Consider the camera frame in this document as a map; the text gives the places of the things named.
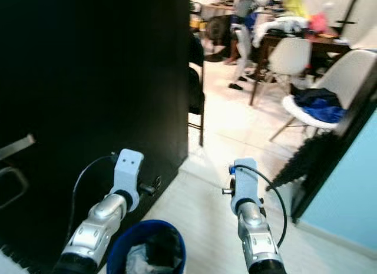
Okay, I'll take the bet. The blue trash bin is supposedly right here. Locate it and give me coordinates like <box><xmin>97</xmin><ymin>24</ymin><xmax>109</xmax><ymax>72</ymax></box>
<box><xmin>106</xmin><ymin>220</ymin><xmax>186</xmax><ymax>274</ymax></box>

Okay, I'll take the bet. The black chair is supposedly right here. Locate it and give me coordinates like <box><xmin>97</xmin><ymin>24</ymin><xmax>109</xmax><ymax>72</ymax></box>
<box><xmin>187</xmin><ymin>32</ymin><xmax>207</xmax><ymax>148</ymax></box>

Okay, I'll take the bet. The black door frame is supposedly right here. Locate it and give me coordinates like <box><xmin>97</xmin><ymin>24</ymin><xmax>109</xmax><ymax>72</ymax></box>
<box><xmin>271</xmin><ymin>80</ymin><xmax>377</xmax><ymax>223</ymax></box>

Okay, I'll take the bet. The dark wooden table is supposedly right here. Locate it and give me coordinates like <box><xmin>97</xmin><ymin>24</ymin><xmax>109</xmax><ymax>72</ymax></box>
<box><xmin>249</xmin><ymin>34</ymin><xmax>351</xmax><ymax>107</ymax></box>

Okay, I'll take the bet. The blue garment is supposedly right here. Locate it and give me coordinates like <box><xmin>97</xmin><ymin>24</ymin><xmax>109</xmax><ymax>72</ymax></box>
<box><xmin>303</xmin><ymin>98</ymin><xmax>347</xmax><ymax>124</ymax></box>

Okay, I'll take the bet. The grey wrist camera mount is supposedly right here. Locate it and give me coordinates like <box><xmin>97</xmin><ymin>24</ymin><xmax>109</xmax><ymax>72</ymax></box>
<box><xmin>230</xmin><ymin>158</ymin><xmax>261</xmax><ymax>213</ymax></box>
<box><xmin>112</xmin><ymin>148</ymin><xmax>145</xmax><ymax>204</ymax></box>

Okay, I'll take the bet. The black garment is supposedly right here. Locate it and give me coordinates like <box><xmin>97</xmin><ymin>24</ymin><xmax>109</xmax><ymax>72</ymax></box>
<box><xmin>290</xmin><ymin>84</ymin><xmax>341</xmax><ymax>108</ymax></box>

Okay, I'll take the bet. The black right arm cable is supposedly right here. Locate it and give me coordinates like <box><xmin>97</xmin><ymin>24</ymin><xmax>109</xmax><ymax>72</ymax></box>
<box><xmin>230</xmin><ymin>162</ymin><xmax>288</xmax><ymax>248</ymax></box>

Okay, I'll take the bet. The silver door handle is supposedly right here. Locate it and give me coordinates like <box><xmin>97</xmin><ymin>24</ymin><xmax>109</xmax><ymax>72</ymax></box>
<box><xmin>0</xmin><ymin>133</ymin><xmax>36</xmax><ymax>209</ymax></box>

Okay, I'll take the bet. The pink cloth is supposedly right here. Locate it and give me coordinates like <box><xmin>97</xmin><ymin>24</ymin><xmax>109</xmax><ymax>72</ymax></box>
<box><xmin>308</xmin><ymin>14</ymin><xmax>329</xmax><ymax>33</ymax></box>

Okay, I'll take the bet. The yellow cloth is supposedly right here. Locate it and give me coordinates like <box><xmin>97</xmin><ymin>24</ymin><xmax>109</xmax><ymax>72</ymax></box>
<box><xmin>283</xmin><ymin>0</ymin><xmax>310</xmax><ymax>18</ymax></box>

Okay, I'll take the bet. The black door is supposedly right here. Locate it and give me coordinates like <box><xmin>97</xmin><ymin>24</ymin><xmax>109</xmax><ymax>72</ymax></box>
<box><xmin>0</xmin><ymin>0</ymin><xmax>192</xmax><ymax>273</ymax></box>

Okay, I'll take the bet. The white shell chair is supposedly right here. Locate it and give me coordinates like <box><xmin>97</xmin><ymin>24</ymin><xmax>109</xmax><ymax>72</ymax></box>
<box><xmin>261</xmin><ymin>37</ymin><xmax>313</xmax><ymax>92</ymax></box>
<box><xmin>269</xmin><ymin>48</ymin><xmax>377</xmax><ymax>143</ymax></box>

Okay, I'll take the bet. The white clothes pile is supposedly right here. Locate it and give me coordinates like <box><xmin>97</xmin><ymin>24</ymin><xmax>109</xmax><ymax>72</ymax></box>
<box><xmin>253</xmin><ymin>16</ymin><xmax>310</xmax><ymax>48</ymax></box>

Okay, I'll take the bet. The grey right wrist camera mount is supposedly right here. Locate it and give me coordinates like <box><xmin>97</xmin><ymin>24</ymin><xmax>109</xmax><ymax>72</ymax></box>
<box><xmin>230</xmin><ymin>158</ymin><xmax>261</xmax><ymax>213</ymax></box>

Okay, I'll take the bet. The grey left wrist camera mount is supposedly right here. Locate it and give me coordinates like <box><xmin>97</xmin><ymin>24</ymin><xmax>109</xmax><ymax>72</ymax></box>
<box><xmin>112</xmin><ymin>148</ymin><xmax>145</xmax><ymax>204</ymax></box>

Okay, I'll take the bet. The crumpled white trash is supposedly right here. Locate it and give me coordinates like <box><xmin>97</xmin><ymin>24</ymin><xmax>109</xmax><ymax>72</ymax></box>
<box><xmin>127</xmin><ymin>245</ymin><xmax>160</xmax><ymax>274</ymax></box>

